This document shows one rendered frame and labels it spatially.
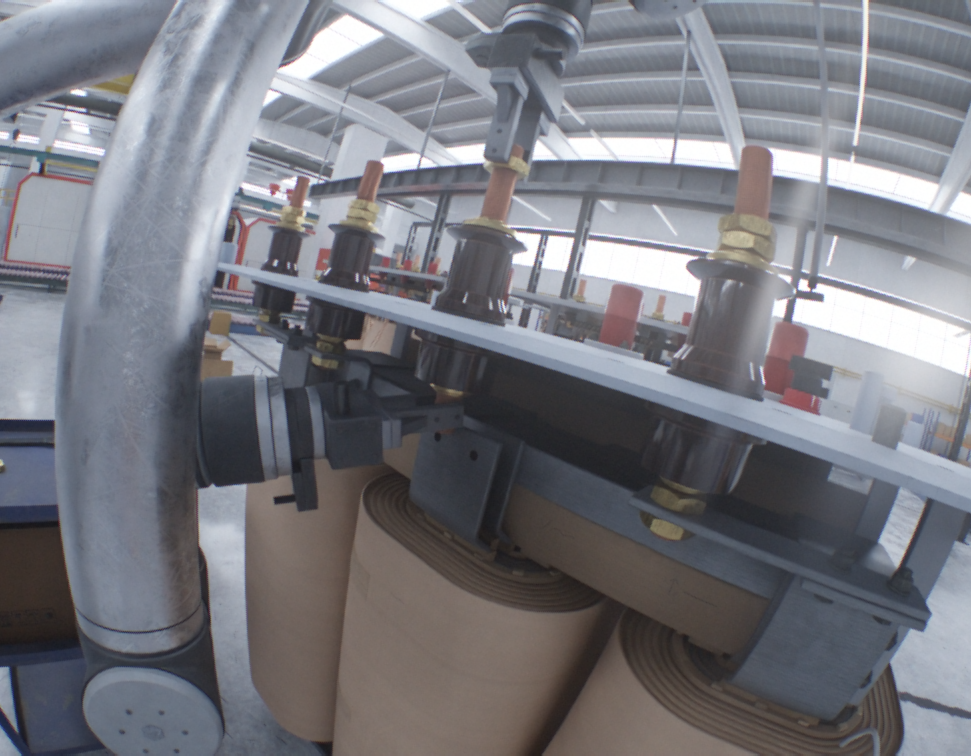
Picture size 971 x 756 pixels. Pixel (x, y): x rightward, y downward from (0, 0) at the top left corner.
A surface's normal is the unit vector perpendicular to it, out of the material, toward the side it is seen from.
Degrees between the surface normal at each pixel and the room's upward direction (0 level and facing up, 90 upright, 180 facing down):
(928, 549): 90
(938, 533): 90
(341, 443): 90
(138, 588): 79
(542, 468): 90
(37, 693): 0
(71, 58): 128
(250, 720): 0
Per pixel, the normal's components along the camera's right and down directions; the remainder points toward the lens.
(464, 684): -0.25, 0.07
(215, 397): 0.33, -0.63
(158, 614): 0.89, 0.11
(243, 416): 0.44, -0.30
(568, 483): -0.62, -0.04
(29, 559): 0.76, 0.27
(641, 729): -0.84, -0.13
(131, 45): 0.47, 0.86
